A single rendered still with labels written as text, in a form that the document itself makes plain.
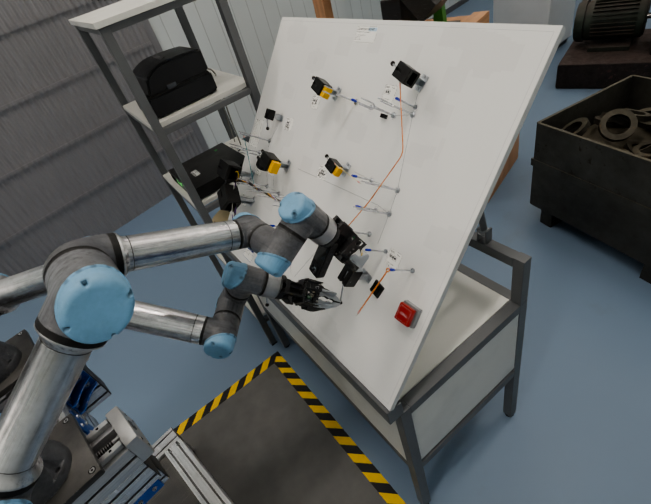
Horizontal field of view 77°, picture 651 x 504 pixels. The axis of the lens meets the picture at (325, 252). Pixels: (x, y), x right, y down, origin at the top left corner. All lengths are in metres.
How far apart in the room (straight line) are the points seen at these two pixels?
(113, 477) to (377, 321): 0.78
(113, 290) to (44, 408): 0.24
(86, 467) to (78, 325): 0.48
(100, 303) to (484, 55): 0.99
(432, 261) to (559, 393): 1.34
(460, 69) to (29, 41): 3.66
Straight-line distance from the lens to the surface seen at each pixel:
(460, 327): 1.48
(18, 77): 4.30
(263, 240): 0.95
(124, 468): 1.25
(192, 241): 0.95
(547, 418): 2.24
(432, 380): 1.37
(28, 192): 4.41
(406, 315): 1.12
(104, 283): 0.75
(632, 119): 2.83
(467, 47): 1.21
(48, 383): 0.85
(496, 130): 1.08
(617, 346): 2.52
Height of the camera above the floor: 1.97
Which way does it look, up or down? 39 degrees down
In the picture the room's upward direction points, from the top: 18 degrees counter-clockwise
